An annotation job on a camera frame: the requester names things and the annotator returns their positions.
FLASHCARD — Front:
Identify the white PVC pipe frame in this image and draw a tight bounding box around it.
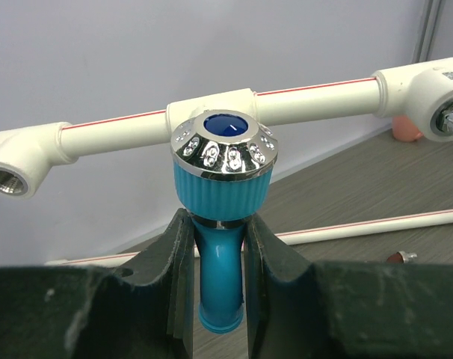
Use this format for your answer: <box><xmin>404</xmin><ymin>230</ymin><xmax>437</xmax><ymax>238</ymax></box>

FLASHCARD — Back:
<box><xmin>0</xmin><ymin>54</ymin><xmax>453</xmax><ymax>267</ymax></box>

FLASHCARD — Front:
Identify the blue plastic faucet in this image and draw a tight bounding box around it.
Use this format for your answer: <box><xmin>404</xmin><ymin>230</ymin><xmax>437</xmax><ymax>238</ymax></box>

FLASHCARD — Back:
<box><xmin>170</xmin><ymin>110</ymin><xmax>278</xmax><ymax>334</ymax></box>

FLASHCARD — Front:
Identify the pink ceramic mug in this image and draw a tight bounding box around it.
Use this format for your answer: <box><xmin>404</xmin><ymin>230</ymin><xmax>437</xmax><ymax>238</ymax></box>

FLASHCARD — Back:
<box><xmin>392</xmin><ymin>115</ymin><xmax>423</xmax><ymax>143</ymax></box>

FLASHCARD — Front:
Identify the aluminium corner profile right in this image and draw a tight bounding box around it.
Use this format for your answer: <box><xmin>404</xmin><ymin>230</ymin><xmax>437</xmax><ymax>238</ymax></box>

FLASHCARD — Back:
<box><xmin>411</xmin><ymin>0</ymin><xmax>446</xmax><ymax>64</ymax></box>

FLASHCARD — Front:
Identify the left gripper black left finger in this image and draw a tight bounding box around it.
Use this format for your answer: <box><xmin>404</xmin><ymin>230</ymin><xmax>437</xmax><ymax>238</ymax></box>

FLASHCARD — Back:
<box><xmin>0</xmin><ymin>209</ymin><xmax>194</xmax><ymax>358</ymax></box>

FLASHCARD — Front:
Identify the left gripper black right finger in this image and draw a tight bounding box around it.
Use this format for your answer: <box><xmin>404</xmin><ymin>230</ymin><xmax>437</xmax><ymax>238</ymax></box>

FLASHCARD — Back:
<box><xmin>244</xmin><ymin>215</ymin><xmax>453</xmax><ymax>358</ymax></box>

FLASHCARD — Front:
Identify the brown plastic faucet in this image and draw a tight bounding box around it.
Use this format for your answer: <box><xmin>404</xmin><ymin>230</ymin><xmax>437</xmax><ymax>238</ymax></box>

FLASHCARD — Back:
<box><xmin>386</xmin><ymin>251</ymin><xmax>418</xmax><ymax>264</ymax></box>

